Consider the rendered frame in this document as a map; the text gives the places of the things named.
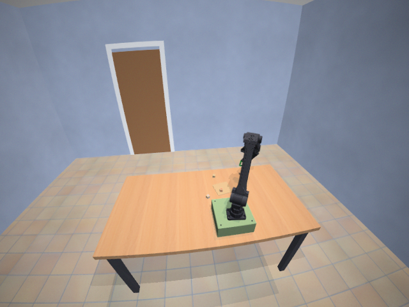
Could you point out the beige flat mat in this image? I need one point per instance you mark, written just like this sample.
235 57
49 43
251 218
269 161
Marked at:
224 185

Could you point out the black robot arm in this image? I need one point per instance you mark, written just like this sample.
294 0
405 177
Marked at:
239 194

